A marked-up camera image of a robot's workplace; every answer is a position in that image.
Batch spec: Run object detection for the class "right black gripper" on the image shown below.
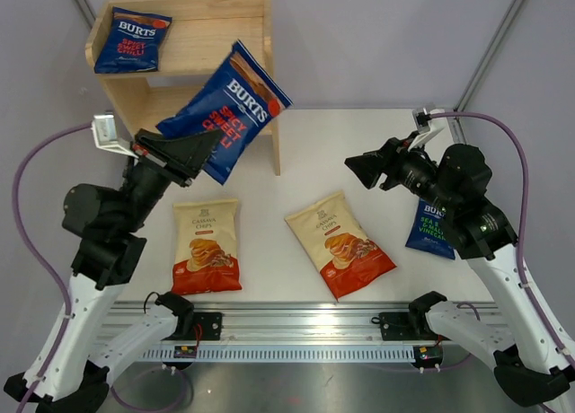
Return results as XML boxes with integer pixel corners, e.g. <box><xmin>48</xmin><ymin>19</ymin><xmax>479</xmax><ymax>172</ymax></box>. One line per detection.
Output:
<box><xmin>346</xmin><ymin>131</ymin><xmax>457</xmax><ymax>215</ymax></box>

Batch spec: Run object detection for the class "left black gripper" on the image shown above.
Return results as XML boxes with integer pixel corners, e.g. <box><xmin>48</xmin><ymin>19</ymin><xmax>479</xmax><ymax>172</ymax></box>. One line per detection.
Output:
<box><xmin>119</xmin><ymin>127</ymin><xmax>224</xmax><ymax>233</ymax></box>

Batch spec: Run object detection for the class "blue Burts chilli bag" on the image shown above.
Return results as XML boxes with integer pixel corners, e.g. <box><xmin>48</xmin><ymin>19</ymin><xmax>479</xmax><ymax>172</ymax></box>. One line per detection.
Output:
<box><xmin>94</xmin><ymin>6</ymin><xmax>173</xmax><ymax>75</ymax></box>

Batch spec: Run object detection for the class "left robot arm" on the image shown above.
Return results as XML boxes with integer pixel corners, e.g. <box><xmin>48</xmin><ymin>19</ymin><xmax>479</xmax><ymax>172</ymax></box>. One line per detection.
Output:
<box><xmin>4</xmin><ymin>130</ymin><xmax>222</xmax><ymax>412</ymax></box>

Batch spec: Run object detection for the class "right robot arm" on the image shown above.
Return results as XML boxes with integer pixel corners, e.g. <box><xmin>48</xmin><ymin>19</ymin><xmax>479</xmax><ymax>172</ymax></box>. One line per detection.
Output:
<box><xmin>345</xmin><ymin>136</ymin><xmax>574</xmax><ymax>407</ymax></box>

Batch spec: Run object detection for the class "right cassava chips bag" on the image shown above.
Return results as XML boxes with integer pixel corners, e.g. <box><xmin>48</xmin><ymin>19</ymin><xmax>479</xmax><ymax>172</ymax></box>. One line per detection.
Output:
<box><xmin>285</xmin><ymin>191</ymin><xmax>396</xmax><ymax>300</ymax></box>

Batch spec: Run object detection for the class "cassava chips bag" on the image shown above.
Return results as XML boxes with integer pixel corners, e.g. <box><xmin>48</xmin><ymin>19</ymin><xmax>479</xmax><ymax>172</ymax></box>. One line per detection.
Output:
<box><xmin>285</xmin><ymin>191</ymin><xmax>396</xmax><ymax>300</ymax></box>
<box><xmin>172</xmin><ymin>198</ymin><xmax>242</xmax><ymax>295</ymax></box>

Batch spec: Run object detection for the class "left cassava chips bag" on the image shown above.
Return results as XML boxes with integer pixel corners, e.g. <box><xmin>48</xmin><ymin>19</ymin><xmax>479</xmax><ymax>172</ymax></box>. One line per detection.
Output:
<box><xmin>172</xmin><ymin>198</ymin><xmax>242</xmax><ymax>295</ymax></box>

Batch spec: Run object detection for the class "wooden two-tier shelf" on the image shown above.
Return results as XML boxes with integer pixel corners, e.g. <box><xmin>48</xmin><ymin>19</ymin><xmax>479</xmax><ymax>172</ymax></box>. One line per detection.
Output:
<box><xmin>84</xmin><ymin>0</ymin><xmax>282</xmax><ymax>181</ymax></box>

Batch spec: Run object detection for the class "Burts sea salt vinegar bag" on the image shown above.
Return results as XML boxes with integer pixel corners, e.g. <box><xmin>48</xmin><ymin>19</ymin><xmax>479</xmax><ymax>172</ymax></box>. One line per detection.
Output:
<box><xmin>405</xmin><ymin>199</ymin><xmax>456</xmax><ymax>260</ymax></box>

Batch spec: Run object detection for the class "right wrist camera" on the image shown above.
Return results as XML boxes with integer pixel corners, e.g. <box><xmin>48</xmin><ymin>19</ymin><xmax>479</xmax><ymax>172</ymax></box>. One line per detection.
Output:
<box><xmin>409</xmin><ymin>103</ymin><xmax>447</xmax><ymax>151</ymax></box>

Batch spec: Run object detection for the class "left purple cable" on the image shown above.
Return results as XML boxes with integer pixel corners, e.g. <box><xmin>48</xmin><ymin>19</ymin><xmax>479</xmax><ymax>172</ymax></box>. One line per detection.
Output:
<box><xmin>11</xmin><ymin>121</ymin><xmax>194</xmax><ymax>413</ymax></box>

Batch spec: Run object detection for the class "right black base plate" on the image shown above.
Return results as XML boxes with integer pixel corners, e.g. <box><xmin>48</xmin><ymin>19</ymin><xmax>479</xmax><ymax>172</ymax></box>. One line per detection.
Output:
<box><xmin>370</xmin><ymin>312</ymin><xmax>450</xmax><ymax>342</ymax></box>

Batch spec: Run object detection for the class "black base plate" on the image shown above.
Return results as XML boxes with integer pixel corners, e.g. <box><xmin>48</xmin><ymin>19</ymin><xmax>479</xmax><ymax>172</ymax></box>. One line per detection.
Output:
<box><xmin>170</xmin><ymin>312</ymin><xmax>223</xmax><ymax>342</ymax></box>
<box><xmin>370</xmin><ymin>312</ymin><xmax>450</xmax><ymax>342</ymax></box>

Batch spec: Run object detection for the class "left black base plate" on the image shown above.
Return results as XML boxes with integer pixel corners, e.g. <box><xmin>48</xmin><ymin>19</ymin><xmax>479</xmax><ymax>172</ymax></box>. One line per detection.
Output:
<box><xmin>170</xmin><ymin>312</ymin><xmax>223</xmax><ymax>342</ymax></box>

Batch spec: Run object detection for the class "white slotted cable duct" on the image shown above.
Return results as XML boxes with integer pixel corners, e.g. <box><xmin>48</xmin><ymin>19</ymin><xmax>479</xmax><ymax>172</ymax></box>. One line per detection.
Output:
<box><xmin>138</xmin><ymin>345</ymin><xmax>415</xmax><ymax>364</ymax></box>

